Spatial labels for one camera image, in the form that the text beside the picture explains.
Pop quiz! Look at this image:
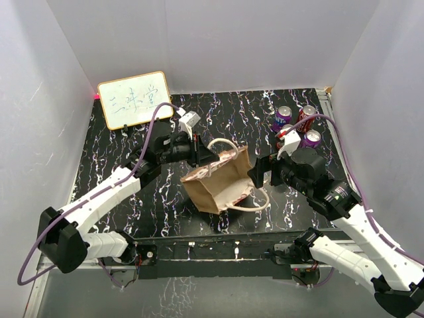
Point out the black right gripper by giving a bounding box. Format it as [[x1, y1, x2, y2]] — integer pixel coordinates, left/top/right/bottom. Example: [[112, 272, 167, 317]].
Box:
[[248, 145, 311, 197]]

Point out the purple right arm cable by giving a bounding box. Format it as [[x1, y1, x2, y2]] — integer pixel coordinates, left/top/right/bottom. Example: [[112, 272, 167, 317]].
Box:
[[280, 113, 424, 288]]

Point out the red Coca-Cola can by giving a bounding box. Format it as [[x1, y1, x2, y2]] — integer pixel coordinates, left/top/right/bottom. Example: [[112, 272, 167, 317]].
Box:
[[296, 105, 317, 133], [276, 124, 292, 150]]

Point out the patterned canvas tote bag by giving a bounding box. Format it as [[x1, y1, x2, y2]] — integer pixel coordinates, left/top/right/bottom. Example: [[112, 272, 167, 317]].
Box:
[[180, 138, 270, 215]]

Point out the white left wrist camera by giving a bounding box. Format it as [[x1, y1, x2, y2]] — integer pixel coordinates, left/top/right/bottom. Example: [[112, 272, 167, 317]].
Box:
[[177, 107, 201, 139]]

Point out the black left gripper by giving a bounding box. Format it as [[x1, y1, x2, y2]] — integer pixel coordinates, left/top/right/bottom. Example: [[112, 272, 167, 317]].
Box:
[[158, 131, 219, 168]]

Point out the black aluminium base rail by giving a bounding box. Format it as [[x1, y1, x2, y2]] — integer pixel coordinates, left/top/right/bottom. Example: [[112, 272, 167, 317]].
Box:
[[25, 228, 408, 318]]

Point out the small framed whiteboard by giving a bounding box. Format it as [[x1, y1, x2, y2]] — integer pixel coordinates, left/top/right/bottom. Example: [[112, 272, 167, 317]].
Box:
[[97, 71, 171, 131]]

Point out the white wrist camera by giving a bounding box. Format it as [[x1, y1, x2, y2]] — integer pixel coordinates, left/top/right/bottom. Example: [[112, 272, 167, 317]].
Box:
[[177, 107, 201, 139], [277, 128, 301, 159]]

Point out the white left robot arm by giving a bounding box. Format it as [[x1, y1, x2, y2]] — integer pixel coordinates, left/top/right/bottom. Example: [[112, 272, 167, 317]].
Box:
[[37, 131, 219, 274]]

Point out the purple Fanta can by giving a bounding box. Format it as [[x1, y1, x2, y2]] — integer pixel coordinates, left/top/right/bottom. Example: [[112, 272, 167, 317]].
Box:
[[299, 129, 321, 148], [272, 106, 292, 133]]

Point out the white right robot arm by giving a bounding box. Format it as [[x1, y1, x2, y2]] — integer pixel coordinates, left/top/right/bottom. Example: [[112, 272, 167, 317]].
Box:
[[248, 148, 423, 317]]

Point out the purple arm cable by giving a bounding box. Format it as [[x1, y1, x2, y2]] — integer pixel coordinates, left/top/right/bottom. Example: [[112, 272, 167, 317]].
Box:
[[280, 113, 424, 288], [17, 102, 183, 288]]

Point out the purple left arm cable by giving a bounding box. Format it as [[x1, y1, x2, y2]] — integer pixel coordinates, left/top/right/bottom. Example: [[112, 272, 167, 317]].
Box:
[[17, 102, 183, 288]]

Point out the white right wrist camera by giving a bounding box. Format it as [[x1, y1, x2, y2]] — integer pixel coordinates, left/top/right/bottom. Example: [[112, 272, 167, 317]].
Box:
[[277, 128, 301, 159]]

